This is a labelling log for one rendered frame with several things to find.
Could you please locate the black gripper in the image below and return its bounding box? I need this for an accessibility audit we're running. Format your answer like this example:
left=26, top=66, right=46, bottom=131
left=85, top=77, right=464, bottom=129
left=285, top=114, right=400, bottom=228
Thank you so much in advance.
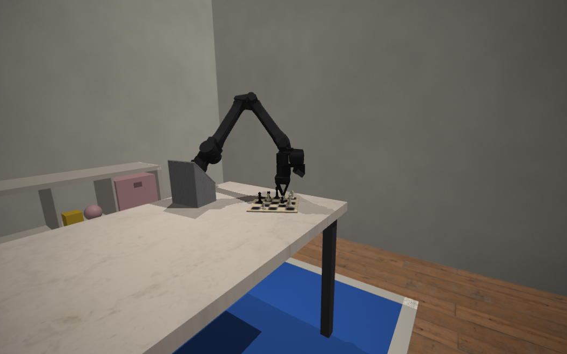
left=275, top=164, right=290, bottom=196

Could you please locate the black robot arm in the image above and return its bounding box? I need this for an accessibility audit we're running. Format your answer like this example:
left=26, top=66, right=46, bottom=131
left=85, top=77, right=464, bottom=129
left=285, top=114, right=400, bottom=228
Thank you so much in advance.
left=191, top=92, right=305, bottom=177

